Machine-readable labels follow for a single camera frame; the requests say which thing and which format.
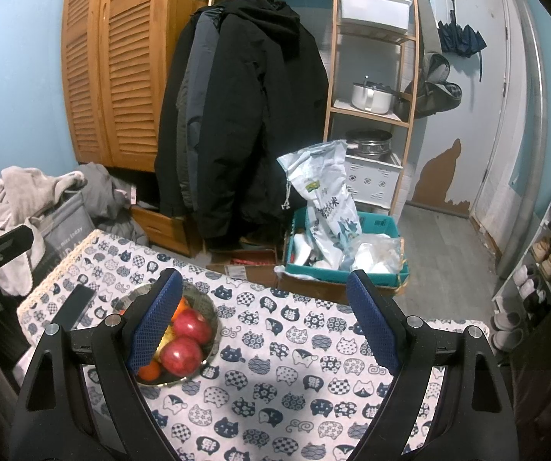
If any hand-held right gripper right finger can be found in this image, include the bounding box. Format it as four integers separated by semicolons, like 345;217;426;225
347;270;520;461

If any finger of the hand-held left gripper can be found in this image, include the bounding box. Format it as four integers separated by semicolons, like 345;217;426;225
0;225;34;274

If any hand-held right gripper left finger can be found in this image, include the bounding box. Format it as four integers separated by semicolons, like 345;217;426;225
8;268;184;461

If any yellow-green pear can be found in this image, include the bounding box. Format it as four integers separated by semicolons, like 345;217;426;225
153;324;176;361

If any reddish orange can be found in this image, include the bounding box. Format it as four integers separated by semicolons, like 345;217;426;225
170;297;192;322

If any round red apple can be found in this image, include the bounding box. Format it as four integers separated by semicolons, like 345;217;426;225
172;310;213;345

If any dark red oblong apple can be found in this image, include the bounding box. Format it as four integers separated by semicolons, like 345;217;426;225
160;336;204;378

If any green glass plate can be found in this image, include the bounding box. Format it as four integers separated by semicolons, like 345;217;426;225
112;281;221;387

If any beige garment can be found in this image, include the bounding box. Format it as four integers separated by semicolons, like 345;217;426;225
0;166;88;296

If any teal cardboard box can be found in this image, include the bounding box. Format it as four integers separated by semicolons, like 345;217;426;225
285;209;410;289

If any grey laundry bag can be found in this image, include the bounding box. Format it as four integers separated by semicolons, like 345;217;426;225
30;191;96;274

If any brown cardboard box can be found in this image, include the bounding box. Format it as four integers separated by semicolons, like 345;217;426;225
275;269;401;304

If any clear plastic bag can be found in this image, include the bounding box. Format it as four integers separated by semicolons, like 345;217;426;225
345;233;403;274

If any black smartphone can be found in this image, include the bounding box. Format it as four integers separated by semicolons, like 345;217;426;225
57;284;94;330

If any wooden drawer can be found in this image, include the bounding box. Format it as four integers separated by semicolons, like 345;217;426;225
131;206;204;257

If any cat print tablecloth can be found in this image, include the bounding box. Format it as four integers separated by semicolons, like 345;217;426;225
16;229;492;461

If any flat cardboard box red label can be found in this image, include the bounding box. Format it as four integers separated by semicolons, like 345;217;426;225
208;249;278;279

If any grey garment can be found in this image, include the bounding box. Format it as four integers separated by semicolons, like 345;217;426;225
78;163;148;245

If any white rice bag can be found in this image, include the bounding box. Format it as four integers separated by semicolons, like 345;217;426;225
276;140;363;270

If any white perforated basket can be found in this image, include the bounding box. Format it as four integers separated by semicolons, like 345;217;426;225
343;151;403;207

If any steel steamer pot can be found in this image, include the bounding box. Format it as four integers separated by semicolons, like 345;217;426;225
345;129;394;158

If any wooden louvred wardrobe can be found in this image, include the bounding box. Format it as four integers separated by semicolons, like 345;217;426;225
61;0;209;171

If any light blue door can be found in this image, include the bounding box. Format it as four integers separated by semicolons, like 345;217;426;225
412;0;511;214

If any grey padded jacket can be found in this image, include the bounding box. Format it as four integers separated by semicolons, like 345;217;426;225
175;10;223;212

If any steel cooking pot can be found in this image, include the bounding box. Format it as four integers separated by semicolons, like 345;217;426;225
351;79;398;115

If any olive grey hanging bag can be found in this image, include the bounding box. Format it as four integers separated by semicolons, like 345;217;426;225
393;53;463;123

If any black hooded jacket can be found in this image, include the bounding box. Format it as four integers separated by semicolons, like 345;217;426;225
154;0;330;250

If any grey metal pipe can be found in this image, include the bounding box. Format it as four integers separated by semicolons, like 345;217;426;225
496;0;548;279

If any wooden shelf rack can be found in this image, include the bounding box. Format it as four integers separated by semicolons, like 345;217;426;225
322;0;423;217

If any dark blue umbrella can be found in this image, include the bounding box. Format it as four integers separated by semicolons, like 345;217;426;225
436;0;488;82

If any large white storage bin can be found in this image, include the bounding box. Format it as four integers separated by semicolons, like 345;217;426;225
340;0;413;30

